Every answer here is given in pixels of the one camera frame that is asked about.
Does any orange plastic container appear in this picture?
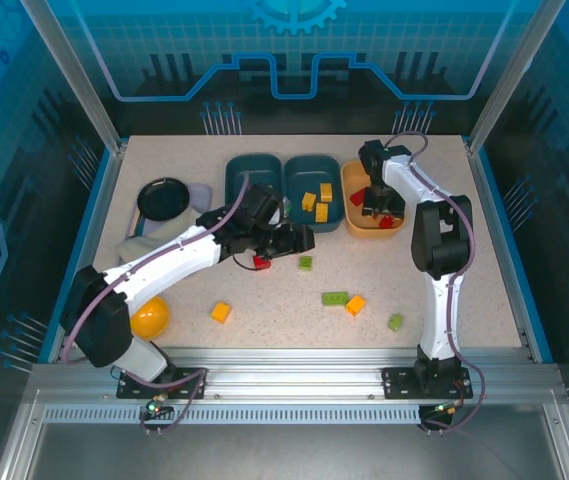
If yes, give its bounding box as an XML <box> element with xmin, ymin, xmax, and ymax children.
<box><xmin>341</xmin><ymin>158</ymin><xmax>408</xmax><ymax>239</ymax></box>

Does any teal plastic container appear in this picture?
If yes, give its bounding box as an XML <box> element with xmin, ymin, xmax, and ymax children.
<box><xmin>283</xmin><ymin>154</ymin><xmax>343</xmax><ymax>234</ymax></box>
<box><xmin>224</xmin><ymin>153</ymin><xmax>284</xmax><ymax>222</ymax></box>

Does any lavender plastic tray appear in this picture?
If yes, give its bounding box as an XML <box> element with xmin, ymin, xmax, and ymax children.
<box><xmin>117</xmin><ymin>182</ymin><xmax>214</xmax><ymax>271</ymax></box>

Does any beige folded cloth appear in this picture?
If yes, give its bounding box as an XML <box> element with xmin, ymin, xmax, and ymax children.
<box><xmin>115</xmin><ymin>207</ymin><xmax>206</xmax><ymax>264</ymax></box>

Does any black round plate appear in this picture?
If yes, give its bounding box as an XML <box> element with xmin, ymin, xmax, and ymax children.
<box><xmin>136</xmin><ymin>177</ymin><xmax>191</xmax><ymax>222</ymax></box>

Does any blue table side trim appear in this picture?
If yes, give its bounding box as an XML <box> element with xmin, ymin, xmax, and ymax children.
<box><xmin>472</xmin><ymin>144</ymin><xmax>554</xmax><ymax>365</ymax></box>
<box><xmin>37</xmin><ymin>137</ymin><xmax>126</xmax><ymax>364</ymax></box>

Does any yellow plastic bowl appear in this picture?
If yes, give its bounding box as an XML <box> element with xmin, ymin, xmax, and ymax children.
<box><xmin>130</xmin><ymin>296</ymin><xmax>172</xmax><ymax>342</ymax></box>

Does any small lit connector board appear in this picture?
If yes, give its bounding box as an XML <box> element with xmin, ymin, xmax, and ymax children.
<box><xmin>144</xmin><ymin>394</ymin><xmax>174</xmax><ymax>420</ymax></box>
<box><xmin>421</xmin><ymin>399</ymin><xmax>466</xmax><ymax>424</ymax></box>

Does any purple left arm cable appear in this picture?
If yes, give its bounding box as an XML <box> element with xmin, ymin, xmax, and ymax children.
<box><xmin>60</xmin><ymin>171</ymin><xmax>253</xmax><ymax>434</ymax></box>

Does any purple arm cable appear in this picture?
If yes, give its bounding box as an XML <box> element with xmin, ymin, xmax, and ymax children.
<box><xmin>387</xmin><ymin>130</ymin><xmax>488</xmax><ymax>432</ymax></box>
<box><xmin>60</xmin><ymin>171</ymin><xmax>253</xmax><ymax>434</ymax></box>

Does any aluminium front rail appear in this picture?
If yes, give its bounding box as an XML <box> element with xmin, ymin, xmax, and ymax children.
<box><xmin>27</xmin><ymin>347</ymin><xmax>568</xmax><ymax>427</ymax></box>

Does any slotted metal cable duct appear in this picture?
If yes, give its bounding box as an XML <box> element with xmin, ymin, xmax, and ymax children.
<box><xmin>42</xmin><ymin>405</ymin><xmax>423</xmax><ymax>424</ymax></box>

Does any aluminium frame post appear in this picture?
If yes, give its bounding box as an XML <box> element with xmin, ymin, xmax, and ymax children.
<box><xmin>465</xmin><ymin>0</ymin><xmax>566</xmax><ymax>157</ymax></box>
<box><xmin>20</xmin><ymin>0</ymin><xmax>129</xmax><ymax>155</ymax></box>

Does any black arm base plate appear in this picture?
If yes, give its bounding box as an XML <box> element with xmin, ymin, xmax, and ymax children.
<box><xmin>381</xmin><ymin>367</ymin><xmax>475</xmax><ymax>401</ymax></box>
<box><xmin>116</xmin><ymin>368</ymin><xmax>208</xmax><ymax>401</ymax></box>

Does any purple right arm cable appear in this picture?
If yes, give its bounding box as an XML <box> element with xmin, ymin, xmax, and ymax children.
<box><xmin>387</xmin><ymin>130</ymin><xmax>488</xmax><ymax>432</ymax></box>

